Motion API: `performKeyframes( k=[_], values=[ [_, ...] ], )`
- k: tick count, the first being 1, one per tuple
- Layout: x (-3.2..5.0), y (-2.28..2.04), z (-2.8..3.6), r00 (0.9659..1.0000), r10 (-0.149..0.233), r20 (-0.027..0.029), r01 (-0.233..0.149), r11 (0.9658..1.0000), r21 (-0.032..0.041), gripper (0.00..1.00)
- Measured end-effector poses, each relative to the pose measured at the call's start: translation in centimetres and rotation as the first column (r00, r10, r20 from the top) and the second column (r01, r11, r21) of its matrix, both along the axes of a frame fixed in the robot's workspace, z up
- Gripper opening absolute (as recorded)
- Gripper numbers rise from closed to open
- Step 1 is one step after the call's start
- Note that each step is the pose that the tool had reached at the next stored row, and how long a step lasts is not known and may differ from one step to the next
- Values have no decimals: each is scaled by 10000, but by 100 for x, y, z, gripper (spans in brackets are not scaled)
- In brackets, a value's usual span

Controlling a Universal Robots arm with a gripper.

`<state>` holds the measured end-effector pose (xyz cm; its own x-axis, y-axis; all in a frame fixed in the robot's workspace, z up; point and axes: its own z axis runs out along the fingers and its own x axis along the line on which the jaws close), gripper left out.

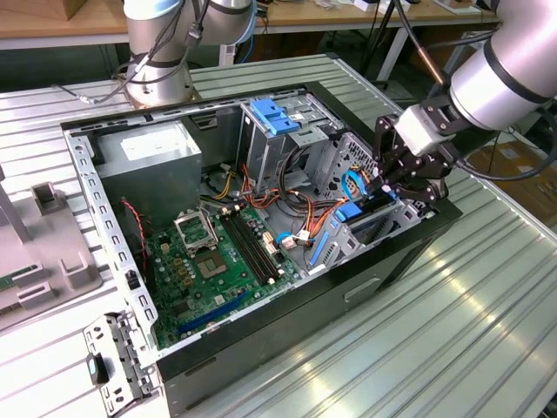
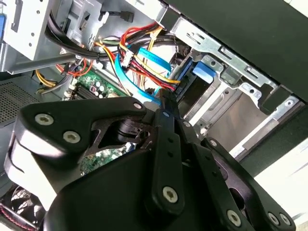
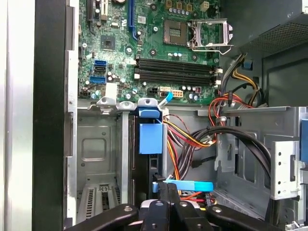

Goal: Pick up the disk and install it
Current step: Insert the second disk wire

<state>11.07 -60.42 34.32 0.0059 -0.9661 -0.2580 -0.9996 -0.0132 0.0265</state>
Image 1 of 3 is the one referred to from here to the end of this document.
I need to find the perforated metal disk bay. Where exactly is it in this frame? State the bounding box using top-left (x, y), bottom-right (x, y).
top-left (304, 131), bottom-right (438, 276)

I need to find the black RAM slot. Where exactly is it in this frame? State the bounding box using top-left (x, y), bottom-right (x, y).
top-left (229, 206), bottom-right (282, 282)
top-left (218, 211), bottom-right (272, 287)

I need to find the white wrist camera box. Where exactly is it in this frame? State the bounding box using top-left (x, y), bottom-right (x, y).
top-left (398, 104), bottom-right (458, 156)

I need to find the blue plastic drive latch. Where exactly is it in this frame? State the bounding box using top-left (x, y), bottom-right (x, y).
top-left (251, 99), bottom-right (301, 137)

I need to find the metal expansion slot bracket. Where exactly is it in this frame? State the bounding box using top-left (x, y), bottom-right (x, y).
top-left (82, 309), bottom-right (161, 415)

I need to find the grey cable with metal plug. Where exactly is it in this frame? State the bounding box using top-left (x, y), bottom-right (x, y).
top-left (51, 82), bottom-right (99, 105)

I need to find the grey power supply box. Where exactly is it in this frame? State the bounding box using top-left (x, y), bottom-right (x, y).
top-left (93, 120), bottom-right (204, 223)

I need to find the wooden desk white frame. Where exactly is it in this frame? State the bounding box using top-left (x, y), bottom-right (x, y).
top-left (0, 0), bottom-right (519, 84)

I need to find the grey parts rack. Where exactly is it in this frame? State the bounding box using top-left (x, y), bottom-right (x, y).
top-left (0, 164), bottom-right (105, 333)

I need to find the black tripod stand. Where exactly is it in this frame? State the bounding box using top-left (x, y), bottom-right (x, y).
top-left (359, 0), bottom-right (399, 86)

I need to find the orange black wire bundle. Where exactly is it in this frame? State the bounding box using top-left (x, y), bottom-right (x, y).
top-left (238, 163), bottom-right (347, 252)

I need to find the brown square base plate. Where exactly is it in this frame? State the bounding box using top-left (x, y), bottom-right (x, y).
top-left (116, 72), bottom-right (199, 110)

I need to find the brown cardboard box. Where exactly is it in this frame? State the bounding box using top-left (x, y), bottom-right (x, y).
top-left (478, 138), bottom-right (557, 230)

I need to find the black open PC case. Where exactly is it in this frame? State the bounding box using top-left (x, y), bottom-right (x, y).
top-left (59, 80), bottom-right (463, 418)

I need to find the metal socket cover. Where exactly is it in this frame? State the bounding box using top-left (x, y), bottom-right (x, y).
top-left (172, 209), bottom-right (219, 255)

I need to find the CPU socket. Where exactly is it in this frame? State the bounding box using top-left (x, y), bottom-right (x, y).
top-left (193, 250), bottom-right (231, 280)

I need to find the green motherboard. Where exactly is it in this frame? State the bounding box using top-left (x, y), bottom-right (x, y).
top-left (145, 204), bottom-right (305, 349)

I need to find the blue data wire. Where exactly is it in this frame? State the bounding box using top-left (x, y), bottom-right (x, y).
top-left (341, 167), bottom-right (384, 203)

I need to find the blue expansion slot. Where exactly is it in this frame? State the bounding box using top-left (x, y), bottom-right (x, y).
top-left (176, 290), bottom-right (250, 337)

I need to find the grey metal drive cage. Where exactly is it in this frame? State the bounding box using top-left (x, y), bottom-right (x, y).
top-left (237, 92), bottom-right (345, 197)

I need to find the thick black camera cable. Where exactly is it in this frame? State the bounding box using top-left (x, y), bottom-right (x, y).
top-left (456, 155), bottom-right (557, 182)

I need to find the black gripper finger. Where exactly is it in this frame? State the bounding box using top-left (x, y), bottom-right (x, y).
top-left (372, 114), bottom-right (409, 185)
top-left (390, 176), bottom-right (449, 206)

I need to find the hard disk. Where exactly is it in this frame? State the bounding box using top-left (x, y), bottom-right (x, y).
top-left (307, 191), bottom-right (401, 272)

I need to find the green RAM stick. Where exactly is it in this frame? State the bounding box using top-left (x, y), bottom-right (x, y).
top-left (0, 264), bottom-right (39, 293)

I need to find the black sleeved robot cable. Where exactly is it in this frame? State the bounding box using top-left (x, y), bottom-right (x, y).
top-left (393, 0), bottom-right (447, 86)

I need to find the orange yellow power wire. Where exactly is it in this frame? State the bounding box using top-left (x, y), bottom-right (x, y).
top-left (350, 163), bottom-right (382, 184)

